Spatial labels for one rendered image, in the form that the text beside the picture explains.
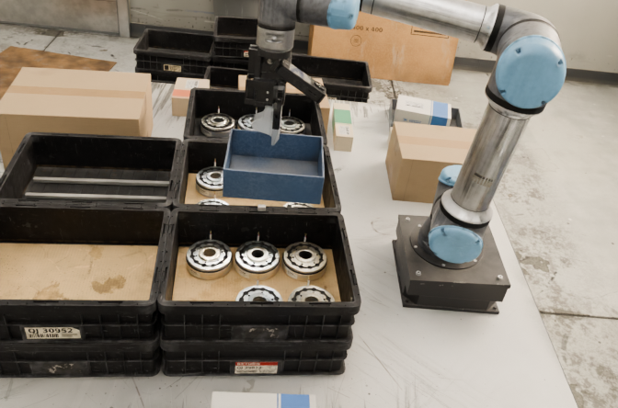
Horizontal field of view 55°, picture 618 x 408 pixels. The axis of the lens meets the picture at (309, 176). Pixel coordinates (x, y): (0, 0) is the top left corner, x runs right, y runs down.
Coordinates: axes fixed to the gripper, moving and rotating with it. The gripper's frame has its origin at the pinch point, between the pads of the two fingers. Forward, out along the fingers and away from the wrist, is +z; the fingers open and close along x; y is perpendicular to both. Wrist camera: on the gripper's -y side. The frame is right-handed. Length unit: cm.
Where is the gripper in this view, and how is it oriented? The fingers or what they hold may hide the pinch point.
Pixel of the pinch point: (276, 139)
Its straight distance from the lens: 129.9
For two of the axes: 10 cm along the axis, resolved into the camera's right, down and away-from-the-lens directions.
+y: -9.9, -1.1, -0.3
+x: -0.2, 4.6, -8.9
